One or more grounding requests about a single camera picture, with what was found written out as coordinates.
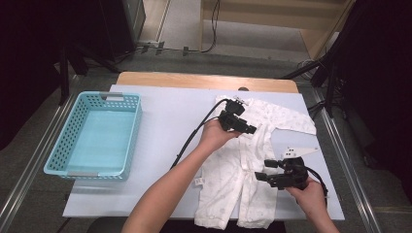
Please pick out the dark round table grommet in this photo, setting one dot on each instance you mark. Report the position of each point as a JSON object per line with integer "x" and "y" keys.
{"x": 243, "y": 89}

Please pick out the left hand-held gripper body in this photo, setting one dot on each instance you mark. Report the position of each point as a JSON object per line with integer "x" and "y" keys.
{"x": 230, "y": 116}

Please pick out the black curtain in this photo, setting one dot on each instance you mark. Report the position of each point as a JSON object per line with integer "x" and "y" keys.
{"x": 26, "y": 64}
{"x": 382, "y": 81}

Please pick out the light blue plastic basket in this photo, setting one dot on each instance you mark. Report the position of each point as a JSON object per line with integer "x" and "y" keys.
{"x": 97, "y": 139}

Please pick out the aluminium frame rail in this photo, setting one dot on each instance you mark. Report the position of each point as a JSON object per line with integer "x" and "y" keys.
{"x": 357, "y": 191}
{"x": 40, "y": 147}

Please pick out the white baby romper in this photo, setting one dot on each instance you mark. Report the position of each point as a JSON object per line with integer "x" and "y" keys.
{"x": 226, "y": 181}

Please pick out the black cabinet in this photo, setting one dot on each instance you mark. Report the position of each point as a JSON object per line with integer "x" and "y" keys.
{"x": 123, "y": 26}

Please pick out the person's left hand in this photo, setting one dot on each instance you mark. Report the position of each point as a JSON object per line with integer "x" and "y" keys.
{"x": 215, "y": 136}

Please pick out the black metal stand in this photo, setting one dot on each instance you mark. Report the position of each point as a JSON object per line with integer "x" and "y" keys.
{"x": 330, "y": 97}
{"x": 63, "y": 81}

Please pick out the person's dark clothing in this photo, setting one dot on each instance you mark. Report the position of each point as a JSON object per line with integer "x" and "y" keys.
{"x": 181, "y": 229}

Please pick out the person's right hand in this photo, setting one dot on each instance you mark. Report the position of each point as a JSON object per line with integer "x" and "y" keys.
{"x": 309, "y": 199}

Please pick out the wooden shelf frame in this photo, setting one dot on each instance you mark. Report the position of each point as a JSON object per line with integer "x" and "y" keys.
{"x": 259, "y": 19}

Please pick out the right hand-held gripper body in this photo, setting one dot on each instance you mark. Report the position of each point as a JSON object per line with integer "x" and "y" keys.
{"x": 293, "y": 176}

